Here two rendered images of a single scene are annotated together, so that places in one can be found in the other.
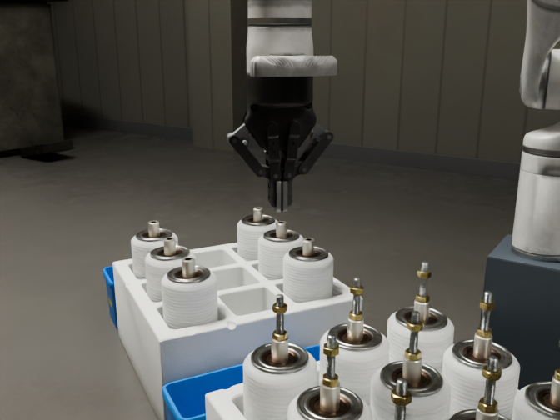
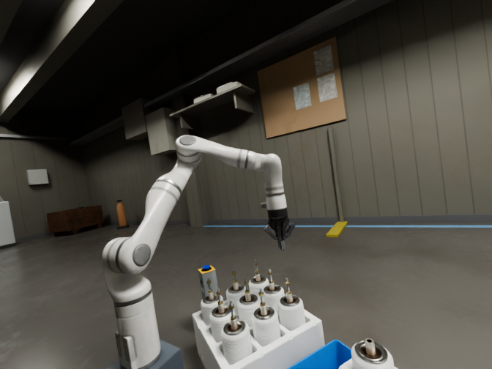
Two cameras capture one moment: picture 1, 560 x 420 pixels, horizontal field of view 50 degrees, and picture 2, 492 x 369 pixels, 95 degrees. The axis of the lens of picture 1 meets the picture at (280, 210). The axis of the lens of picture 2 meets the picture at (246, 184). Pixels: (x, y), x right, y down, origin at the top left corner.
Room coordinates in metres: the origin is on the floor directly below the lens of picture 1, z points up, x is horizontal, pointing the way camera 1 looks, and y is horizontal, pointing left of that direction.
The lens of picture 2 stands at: (1.55, -0.09, 0.74)
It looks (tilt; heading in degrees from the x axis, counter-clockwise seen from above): 2 degrees down; 181
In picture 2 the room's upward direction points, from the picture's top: 8 degrees counter-clockwise
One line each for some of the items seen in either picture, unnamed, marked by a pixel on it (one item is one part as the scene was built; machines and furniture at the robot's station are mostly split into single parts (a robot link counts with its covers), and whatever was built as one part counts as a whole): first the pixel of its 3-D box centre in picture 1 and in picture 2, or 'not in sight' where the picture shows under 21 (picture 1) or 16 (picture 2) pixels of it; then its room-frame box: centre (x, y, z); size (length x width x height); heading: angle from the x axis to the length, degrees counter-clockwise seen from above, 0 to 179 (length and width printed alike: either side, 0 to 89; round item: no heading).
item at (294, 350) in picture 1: (279, 358); (289, 300); (0.70, 0.00, 0.25); 0.08 x 0.08 x 0.01
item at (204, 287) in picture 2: not in sight; (211, 299); (0.43, -0.36, 0.16); 0.07 x 0.07 x 0.31; 28
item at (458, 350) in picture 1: (482, 355); (221, 311); (0.71, -0.26, 0.25); 0.08 x 0.08 x 0.01
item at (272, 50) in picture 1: (283, 45); (274, 200); (0.68, 0.00, 0.64); 0.11 x 0.09 x 0.06; 14
